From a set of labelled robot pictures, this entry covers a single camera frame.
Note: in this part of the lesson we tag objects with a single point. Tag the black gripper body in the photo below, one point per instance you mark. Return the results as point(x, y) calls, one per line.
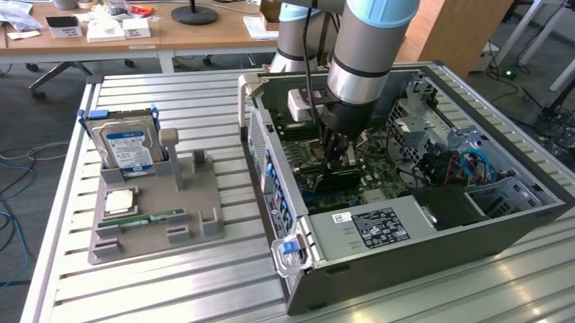
point(348, 117)

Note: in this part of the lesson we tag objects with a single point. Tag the graphics card with metal bracket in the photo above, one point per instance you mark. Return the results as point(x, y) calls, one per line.
point(341, 180)

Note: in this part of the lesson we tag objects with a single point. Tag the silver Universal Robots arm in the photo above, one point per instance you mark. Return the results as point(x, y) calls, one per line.
point(362, 50)

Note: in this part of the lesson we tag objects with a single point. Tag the CPU socket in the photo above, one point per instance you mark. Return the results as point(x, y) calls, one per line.
point(313, 153)

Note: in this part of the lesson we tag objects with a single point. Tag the green motherboard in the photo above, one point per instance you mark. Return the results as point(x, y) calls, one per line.
point(385, 171)

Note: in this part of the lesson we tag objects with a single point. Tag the silver metal drive cage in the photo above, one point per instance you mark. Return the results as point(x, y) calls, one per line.
point(412, 134)

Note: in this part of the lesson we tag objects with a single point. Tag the grey power supply unit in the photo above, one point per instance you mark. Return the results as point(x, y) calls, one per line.
point(341, 235)

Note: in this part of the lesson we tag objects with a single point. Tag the blue case latch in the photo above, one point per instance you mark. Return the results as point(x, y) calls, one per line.
point(288, 249)

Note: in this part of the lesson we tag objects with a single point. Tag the stack of white papers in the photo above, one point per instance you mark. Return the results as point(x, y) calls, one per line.
point(257, 30)

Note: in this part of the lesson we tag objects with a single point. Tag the light wood office desk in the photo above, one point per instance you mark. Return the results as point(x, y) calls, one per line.
point(228, 38)
point(44, 45)

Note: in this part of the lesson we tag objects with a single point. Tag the white floor device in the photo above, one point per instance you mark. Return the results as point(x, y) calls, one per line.
point(487, 59)

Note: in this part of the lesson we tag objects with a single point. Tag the brown cardboard box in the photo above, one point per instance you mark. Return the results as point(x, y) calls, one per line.
point(268, 11)

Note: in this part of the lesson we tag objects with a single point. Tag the open dark grey PC case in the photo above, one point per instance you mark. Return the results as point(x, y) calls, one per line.
point(404, 269)

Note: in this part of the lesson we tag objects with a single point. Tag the wooden cabinet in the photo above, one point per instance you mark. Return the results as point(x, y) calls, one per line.
point(467, 33)

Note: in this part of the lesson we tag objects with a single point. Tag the silver disk bay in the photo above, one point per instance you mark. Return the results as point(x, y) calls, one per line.
point(507, 198)

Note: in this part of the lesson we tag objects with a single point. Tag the device with green light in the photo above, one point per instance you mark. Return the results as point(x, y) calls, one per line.
point(508, 74)

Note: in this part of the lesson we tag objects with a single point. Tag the grey plastic parts rack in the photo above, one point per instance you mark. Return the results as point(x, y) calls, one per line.
point(152, 202)

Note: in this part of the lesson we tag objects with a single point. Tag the hard disk in blue caddy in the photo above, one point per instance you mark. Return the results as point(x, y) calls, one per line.
point(125, 148)

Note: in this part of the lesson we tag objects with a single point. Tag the black round lamp base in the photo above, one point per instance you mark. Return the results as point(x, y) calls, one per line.
point(192, 16)

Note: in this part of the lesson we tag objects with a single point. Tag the green RAM stick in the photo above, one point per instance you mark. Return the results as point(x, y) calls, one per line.
point(134, 220)

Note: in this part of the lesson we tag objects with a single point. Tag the silver CPU chip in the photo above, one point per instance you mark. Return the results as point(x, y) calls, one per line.
point(118, 202)

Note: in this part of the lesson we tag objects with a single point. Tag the small plain white box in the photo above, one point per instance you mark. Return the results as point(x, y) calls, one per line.
point(136, 30)

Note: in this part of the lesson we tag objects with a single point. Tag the red small object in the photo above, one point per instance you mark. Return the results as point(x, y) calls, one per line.
point(140, 11)

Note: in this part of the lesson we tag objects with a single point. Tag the white box with round hole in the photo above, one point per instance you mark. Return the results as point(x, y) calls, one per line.
point(105, 33)

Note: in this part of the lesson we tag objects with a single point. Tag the white box with black top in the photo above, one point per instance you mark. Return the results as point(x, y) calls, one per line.
point(64, 31)

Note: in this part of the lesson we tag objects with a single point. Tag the grey cup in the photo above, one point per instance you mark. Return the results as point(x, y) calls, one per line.
point(64, 4)

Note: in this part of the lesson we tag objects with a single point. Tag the white paper tag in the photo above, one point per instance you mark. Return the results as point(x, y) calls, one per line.
point(22, 35)

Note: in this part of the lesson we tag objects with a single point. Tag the clear plastic bag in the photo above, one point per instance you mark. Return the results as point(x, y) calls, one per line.
point(17, 17)

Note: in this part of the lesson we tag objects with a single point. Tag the white table frame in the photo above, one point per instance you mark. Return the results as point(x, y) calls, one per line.
point(539, 37)

